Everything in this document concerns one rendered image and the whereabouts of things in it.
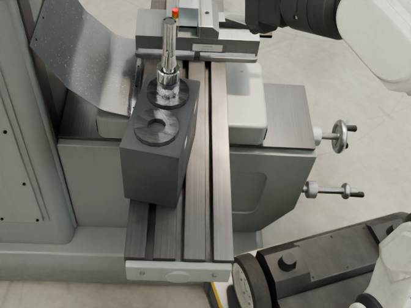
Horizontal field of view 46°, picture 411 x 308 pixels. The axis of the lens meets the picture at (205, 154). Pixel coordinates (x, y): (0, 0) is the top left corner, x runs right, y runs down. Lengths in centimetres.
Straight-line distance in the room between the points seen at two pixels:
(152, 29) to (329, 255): 81
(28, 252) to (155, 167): 101
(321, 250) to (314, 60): 165
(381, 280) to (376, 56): 78
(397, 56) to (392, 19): 4
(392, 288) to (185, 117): 61
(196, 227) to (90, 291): 100
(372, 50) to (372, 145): 206
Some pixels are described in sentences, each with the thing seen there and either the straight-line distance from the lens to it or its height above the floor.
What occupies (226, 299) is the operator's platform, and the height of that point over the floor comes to 40.
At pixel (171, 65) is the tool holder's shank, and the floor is 120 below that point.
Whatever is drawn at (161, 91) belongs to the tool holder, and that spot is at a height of 113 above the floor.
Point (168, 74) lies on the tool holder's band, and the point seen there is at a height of 118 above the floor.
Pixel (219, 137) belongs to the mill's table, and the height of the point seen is 92.
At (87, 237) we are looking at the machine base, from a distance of 188.
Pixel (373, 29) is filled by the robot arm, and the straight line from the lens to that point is 54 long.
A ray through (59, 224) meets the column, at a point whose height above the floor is 32.
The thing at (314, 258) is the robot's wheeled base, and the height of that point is 59.
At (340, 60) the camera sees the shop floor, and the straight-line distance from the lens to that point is 299.
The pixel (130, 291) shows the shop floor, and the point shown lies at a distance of 199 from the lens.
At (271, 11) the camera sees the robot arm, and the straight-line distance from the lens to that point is 66.
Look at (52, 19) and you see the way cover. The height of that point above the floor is 104.
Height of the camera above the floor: 185
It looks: 52 degrees down
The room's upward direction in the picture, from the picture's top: 8 degrees clockwise
